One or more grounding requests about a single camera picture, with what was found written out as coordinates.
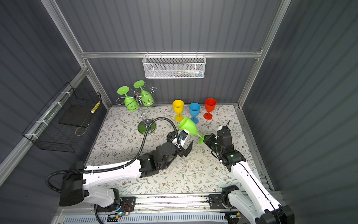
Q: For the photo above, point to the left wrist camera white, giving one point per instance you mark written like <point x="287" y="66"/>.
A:
<point x="183" y="135"/>

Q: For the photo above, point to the items in white basket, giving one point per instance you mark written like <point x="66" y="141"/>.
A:
<point x="186" y="73"/>

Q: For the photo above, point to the red wine glass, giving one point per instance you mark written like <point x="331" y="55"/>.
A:
<point x="210" y="105"/>

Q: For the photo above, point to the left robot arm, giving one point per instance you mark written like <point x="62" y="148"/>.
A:
<point x="85" y="185"/>

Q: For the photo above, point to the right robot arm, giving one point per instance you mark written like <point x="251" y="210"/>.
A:
<point x="259" y="207"/>

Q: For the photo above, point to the yellow wine glass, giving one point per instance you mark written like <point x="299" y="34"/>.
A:
<point x="178" y="106"/>

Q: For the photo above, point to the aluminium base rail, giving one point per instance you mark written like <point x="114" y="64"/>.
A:
<point x="192" y="202"/>

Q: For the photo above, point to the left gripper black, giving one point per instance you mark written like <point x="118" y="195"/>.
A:
<point x="182" y="151"/>

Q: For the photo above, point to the white wire mesh basket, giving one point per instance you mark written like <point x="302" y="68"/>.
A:
<point x="156" y="65"/>

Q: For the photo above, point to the green wine glass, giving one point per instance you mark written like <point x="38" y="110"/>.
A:
<point x="188" y="125"/>
<point x="145" y="96"/>
<point x="129" y="102"/>

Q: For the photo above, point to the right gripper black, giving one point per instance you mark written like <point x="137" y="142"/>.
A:
<point x="208" y="141"/>

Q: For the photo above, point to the yellow item in black basket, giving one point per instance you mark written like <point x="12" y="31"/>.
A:
<point x="95" y="107"/>

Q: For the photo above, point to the blue wine glass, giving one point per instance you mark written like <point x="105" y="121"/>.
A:
<point x="194" y="110"/>

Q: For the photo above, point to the black wire basket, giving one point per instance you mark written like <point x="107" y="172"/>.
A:
<point x="62" y="126"/>

